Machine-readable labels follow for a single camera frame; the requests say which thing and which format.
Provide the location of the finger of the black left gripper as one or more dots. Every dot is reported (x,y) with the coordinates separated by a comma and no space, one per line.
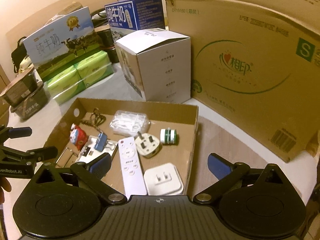
(12,133)
(13,156)

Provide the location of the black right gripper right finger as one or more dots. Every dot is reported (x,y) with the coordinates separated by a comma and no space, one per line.
(227,173)

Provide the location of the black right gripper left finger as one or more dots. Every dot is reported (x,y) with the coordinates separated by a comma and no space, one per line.
(91,174)

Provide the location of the white square tray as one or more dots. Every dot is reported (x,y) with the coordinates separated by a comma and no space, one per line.
(89,152)

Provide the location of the chrome wire hook rack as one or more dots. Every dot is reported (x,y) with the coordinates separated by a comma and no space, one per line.
(67,158)

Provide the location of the Doraemon toy figure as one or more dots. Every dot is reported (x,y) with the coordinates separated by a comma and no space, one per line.
(78,137)

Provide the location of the white remote control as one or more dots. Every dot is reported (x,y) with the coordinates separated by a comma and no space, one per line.
(133,179)

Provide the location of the leopard print hair claw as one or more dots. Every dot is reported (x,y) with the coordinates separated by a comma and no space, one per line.
(95,120)

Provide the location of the clear dental floss pick box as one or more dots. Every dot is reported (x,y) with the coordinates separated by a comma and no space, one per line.
(129,124)

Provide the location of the white three-pin plug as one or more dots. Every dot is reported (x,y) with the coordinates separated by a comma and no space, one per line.
(147,145)

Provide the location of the white two-pin adapter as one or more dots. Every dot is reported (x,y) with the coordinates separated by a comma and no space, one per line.
(163,180)

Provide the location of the green white tape roll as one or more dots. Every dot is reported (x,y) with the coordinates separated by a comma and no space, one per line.
(168,136)

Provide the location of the person's left hand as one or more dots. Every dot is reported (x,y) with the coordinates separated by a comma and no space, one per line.
(4,186)

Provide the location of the dark green tin lower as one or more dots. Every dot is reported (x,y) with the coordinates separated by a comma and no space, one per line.
(32,103)

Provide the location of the shallow cardboard tray box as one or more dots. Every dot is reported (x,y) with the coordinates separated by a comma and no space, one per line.
(182,118)

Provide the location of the green tissue pack bundle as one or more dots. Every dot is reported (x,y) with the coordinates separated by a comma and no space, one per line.
(79,77)

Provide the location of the black bag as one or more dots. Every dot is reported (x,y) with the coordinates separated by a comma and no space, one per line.
(18,54)

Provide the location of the green pasture milk carton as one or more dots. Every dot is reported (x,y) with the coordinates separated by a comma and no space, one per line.
(62,43)

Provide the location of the white humidifier product box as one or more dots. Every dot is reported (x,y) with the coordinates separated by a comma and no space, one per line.
(157,64)

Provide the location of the dark jars behind cartons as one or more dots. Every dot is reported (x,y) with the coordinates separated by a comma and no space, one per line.
(105,39)

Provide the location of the large brown cardboard box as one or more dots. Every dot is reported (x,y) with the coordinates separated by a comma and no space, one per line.
(256,62)

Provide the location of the blue milk carton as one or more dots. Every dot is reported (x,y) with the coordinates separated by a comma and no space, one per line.
(127,16)

